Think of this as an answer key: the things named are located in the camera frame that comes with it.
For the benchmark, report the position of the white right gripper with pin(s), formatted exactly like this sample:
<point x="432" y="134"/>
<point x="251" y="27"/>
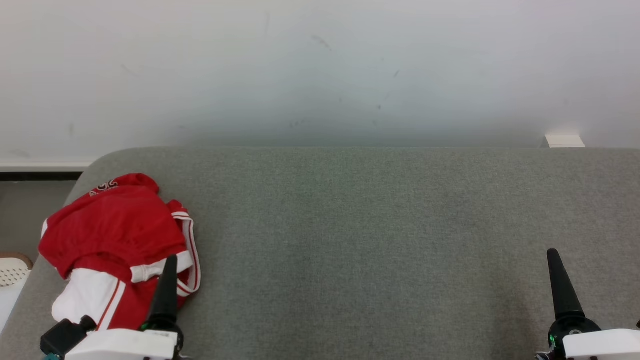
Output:
<point x="600" y="346"/>

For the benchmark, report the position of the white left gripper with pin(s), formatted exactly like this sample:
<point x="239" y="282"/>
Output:
<point x="125" y="346"/>

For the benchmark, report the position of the red white basketball jersey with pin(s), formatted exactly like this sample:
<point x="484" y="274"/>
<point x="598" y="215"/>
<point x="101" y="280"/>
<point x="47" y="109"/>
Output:
<point x="85" y="296"/>

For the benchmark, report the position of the white perforated laundry basket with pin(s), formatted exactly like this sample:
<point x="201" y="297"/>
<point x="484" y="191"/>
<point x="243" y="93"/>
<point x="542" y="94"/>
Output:
<point x="12" y="272"/>

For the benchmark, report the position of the white and black baseboard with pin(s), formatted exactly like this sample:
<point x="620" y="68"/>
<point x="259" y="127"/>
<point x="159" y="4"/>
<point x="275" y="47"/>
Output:
<point x="40" y="170"/>

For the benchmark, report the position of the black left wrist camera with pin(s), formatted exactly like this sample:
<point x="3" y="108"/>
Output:
<point x="62" y="337"/>

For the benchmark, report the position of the white block at wall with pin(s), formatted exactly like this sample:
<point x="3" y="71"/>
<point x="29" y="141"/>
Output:
<point x="565" y="141"/>

